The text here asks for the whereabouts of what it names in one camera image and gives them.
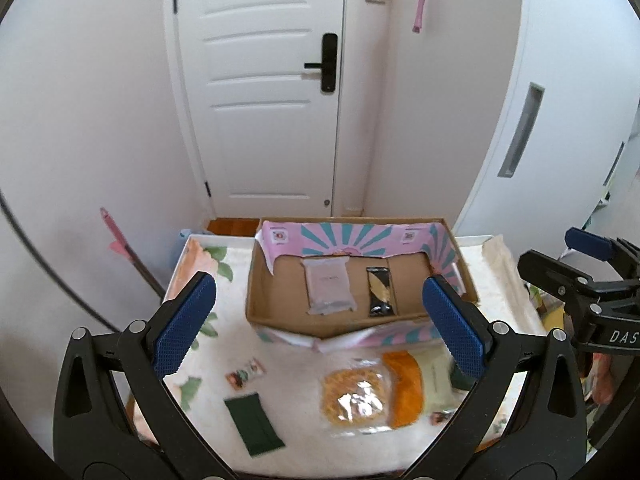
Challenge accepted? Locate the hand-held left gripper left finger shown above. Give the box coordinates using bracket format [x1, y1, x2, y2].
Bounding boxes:
[52, 271, 236, 480]

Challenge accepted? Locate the clear bag of yellow snacks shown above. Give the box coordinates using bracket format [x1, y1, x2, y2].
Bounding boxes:
[320, 366, 394, 431]

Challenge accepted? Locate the pink printed cardboard box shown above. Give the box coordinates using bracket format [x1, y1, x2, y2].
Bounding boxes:
[245, 216, 481, 356]

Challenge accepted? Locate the grey recessed cabinet handle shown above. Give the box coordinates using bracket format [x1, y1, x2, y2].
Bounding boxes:
[497, 82, 545, 179]
[602, 141, 626, 187]

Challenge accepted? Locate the orange snack packet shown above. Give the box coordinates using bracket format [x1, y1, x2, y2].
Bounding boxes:
[382, 351, 425, 430]

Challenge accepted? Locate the black cable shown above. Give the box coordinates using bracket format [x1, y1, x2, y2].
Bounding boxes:
[0, 187, 122, 334]

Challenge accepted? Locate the black snack packet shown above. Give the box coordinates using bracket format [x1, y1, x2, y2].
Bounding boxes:
[366, 266, 399, 319]

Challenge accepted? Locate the black door lock handle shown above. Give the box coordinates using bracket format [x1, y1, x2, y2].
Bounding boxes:
[304, 33, 339, 93]

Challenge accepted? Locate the small printed snack packet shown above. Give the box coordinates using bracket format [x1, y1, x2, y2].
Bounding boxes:
[225, 357, 266, 391]

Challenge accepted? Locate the floral tablecloth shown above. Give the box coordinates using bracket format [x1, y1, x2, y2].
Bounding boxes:
[162, 234, 551, 477]

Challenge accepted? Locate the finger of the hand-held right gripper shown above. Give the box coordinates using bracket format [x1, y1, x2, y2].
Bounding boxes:
[565, 227, 623, 265]
[517, 250, 608, 311]

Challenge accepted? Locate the dark green snack packet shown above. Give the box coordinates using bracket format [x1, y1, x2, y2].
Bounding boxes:
[223, 392, 287, 457]

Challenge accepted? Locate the white cabinet door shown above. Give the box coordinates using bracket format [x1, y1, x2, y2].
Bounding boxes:
[454, 0, 640, 242]

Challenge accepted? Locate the pale green snack packet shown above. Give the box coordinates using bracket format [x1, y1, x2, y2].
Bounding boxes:
[415, 347, 464, 411]

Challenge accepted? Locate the pale pink snack packet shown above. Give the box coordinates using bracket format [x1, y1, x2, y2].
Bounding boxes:
[301, 256, 359, 316]

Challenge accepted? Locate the pink mop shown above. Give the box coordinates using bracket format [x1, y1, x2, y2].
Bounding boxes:
[99, 206, 169, 302]

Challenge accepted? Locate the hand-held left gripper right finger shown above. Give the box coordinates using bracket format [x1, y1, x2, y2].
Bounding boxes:
[400, 275, 587, 480]

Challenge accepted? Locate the pink cloth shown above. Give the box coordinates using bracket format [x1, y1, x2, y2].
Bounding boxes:
[586, 352, 624, 407]

